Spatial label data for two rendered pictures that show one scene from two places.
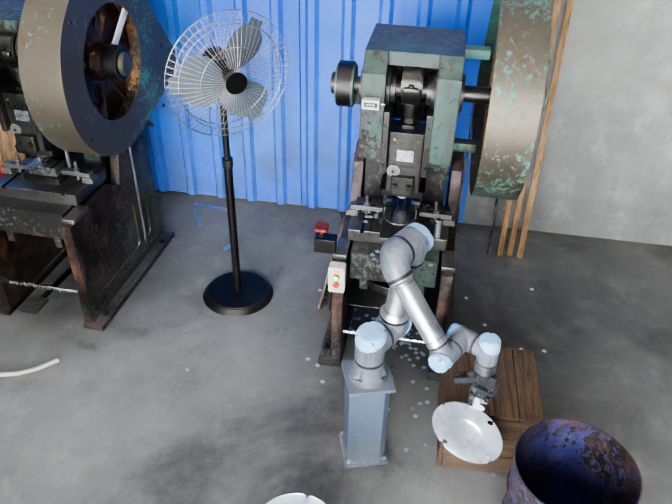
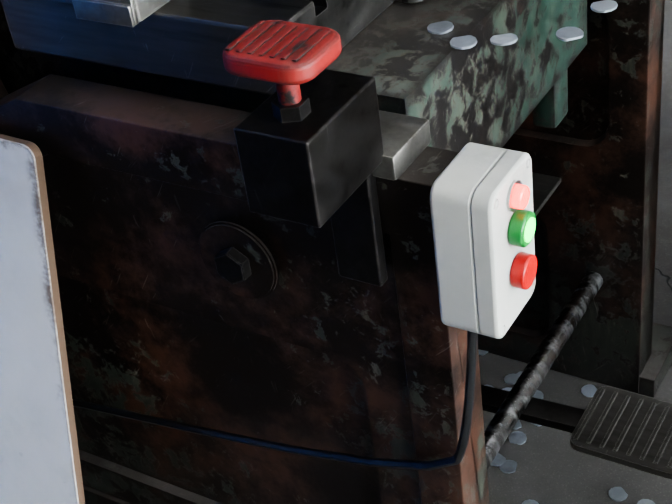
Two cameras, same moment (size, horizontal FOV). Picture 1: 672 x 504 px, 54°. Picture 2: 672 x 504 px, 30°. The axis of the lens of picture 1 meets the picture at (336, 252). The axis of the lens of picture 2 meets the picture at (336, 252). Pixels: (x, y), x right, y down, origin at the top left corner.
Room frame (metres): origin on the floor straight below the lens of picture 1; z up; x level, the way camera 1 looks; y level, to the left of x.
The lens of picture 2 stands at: (2.10, 0.72, 1.12)
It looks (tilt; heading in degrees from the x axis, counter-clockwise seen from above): 36 degrees down; 296
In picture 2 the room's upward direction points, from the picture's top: 9 degrees counter-clockwise
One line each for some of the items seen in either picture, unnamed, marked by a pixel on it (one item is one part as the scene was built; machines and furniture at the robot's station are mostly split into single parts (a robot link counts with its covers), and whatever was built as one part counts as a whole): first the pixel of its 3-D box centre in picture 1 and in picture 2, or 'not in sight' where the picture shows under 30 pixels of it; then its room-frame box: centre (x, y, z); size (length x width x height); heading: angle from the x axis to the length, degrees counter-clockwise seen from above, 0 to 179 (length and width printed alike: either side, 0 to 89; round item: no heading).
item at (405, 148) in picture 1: (405, 157); not in sight; (2.58, -0.29, 1.04); 0.17 x 0.15 x 0.30; 171
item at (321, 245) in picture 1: (325, 252); (322, 204); (2.44, 0.05, 0.62); 0.10 x 0.06 x 0.20; 81
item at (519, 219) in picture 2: not in sight; (521, 228); (2.30, 0.00, 0.58); 0.03 x 0.01 x 0.03; 81
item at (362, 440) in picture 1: (365, 413); not in sight; (1.85, -0.14, 0.23); 0.19 x 0.19 x 0.45; 10
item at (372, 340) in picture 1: (371, 342); not in sight; (1.85, -0.14, 0.62); 0.13 x 0.12 x 0.14; 141
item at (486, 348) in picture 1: (487, 349); not in sight; (1.70, -0.54, 0.74); 0.09 x 0.08 x 0.11; 51
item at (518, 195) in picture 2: not in sight; (519, 196); (2.30, 0.00, 0.61); 0.02 x 0.01 x 0.02; 81
